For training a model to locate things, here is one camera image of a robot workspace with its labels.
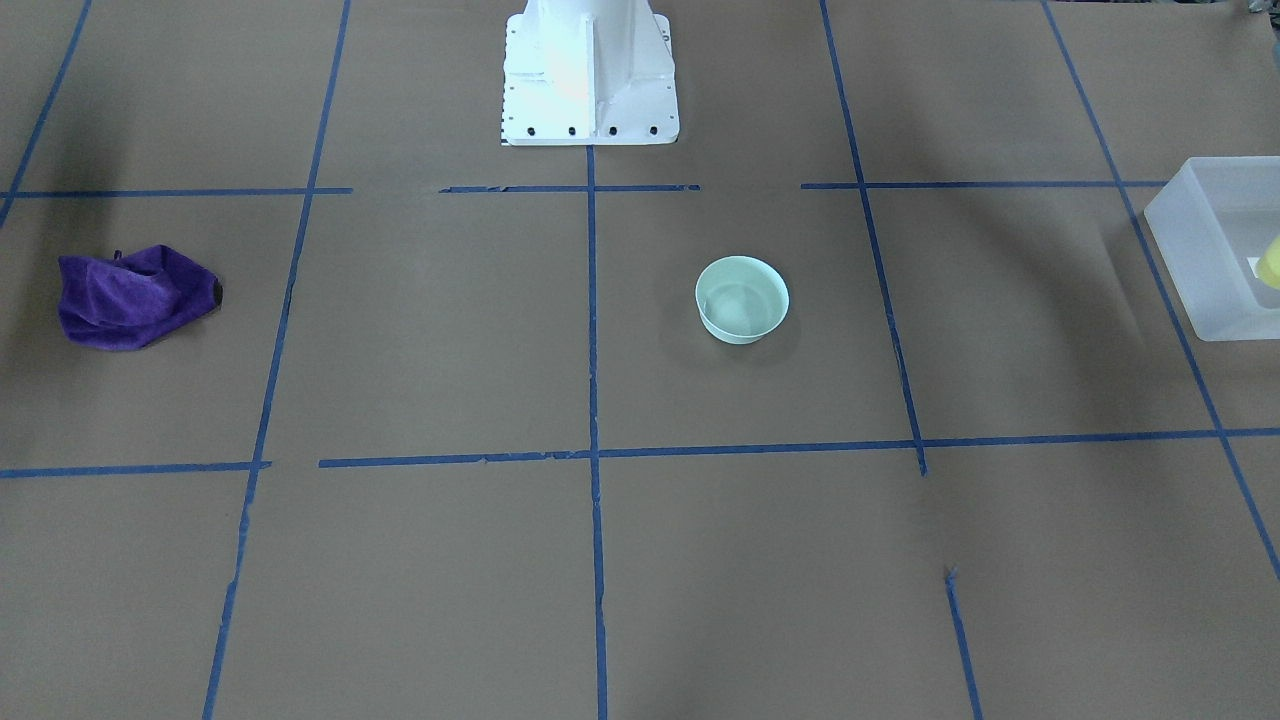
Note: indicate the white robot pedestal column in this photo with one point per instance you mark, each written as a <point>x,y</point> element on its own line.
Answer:
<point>589,73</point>

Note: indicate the purple crumpled cloth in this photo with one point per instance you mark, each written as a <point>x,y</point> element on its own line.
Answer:
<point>128,302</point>

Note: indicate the yellow plastic cup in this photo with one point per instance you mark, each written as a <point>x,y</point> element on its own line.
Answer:
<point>1267,267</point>

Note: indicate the mint green bowl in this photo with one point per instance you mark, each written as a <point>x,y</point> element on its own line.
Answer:
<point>741,299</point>

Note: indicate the translucent plastic storage box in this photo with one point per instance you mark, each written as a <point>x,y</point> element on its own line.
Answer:
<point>1211,222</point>

